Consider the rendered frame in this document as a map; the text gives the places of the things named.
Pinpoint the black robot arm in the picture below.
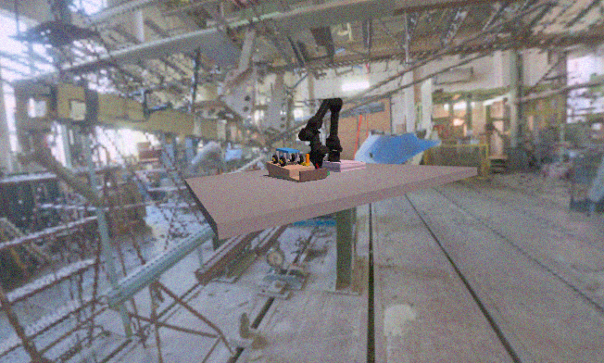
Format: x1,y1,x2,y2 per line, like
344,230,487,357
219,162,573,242
298,97,343,162

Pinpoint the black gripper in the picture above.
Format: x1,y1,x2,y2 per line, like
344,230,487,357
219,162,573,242
309,140,330,169

